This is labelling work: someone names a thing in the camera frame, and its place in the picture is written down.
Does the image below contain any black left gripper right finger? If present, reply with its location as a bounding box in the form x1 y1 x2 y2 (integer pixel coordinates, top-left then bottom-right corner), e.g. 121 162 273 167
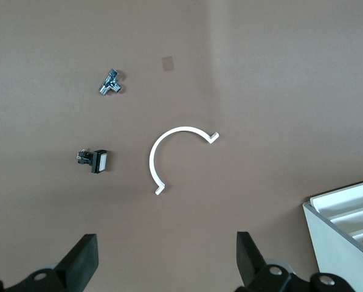
235 231 292 292

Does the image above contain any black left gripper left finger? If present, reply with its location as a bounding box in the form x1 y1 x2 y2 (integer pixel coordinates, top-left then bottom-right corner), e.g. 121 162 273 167
5 233 99 292

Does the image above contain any white drawer cabinet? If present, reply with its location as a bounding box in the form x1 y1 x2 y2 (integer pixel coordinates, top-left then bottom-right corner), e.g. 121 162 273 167
302 178 363 292

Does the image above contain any chrome valve fitting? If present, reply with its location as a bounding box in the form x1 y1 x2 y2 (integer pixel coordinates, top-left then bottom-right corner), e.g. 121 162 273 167
96 68 123 96

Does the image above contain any black white push switch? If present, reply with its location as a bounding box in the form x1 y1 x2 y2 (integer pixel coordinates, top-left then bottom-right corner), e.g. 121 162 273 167
76 148 110 175

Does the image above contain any white curved plastic bracket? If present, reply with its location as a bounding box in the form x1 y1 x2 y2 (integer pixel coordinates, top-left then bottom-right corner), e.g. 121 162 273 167
149 126 220 196

